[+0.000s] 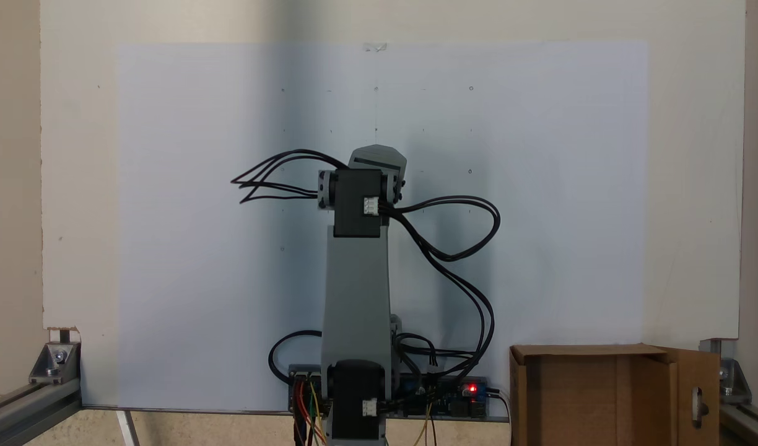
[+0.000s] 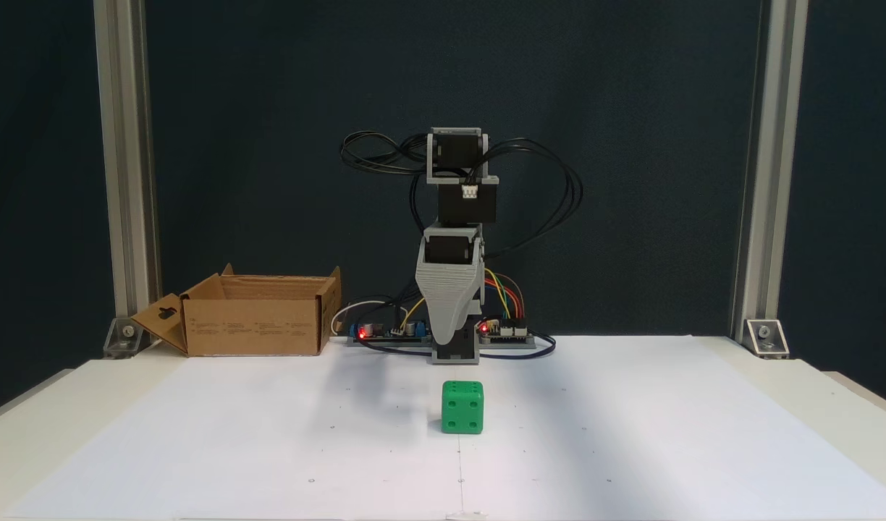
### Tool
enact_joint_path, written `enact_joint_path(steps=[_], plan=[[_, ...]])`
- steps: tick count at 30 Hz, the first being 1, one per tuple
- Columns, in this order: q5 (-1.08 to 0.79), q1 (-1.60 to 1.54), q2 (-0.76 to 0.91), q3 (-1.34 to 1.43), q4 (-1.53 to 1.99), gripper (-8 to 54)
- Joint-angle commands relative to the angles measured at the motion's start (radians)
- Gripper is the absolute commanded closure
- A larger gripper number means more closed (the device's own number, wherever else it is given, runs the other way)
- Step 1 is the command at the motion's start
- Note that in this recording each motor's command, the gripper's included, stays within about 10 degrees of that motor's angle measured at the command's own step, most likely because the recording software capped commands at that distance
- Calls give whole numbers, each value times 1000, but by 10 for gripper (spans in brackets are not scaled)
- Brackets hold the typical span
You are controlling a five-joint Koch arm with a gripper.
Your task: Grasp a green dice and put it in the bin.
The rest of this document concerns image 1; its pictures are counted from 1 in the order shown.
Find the metal corner bracket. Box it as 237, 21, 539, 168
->
717, 356, 753, 404
29, 341, 81, 385

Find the blue circuit board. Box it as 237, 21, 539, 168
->
391, 375, 490, 419

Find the circuit board with jumper pins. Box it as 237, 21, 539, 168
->
290, 365, 330, 413

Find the black power cable loop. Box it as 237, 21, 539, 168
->
268, 330, 324, 385

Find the white metal bar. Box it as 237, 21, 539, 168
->
116, 410, 140, 446

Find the white cable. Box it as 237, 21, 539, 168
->
489, 389, 514, 446

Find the grey mounting plate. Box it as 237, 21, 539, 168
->
288, 364, 511, 423

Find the aluminium profile post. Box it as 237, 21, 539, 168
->
0, 377, 82, 446
720, 403, 758, 446

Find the brown cardboard box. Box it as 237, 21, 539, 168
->
509, 344, 721, 446

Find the black gripper cable bundle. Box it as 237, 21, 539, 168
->
230, 149, 349, 205

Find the thin yellow wire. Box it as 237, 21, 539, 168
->
415, 387, 438, 446

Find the coloured jumper wire bundle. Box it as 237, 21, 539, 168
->
294, 381, 330, 446

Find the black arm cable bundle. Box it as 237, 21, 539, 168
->
379, 196, 502, 380

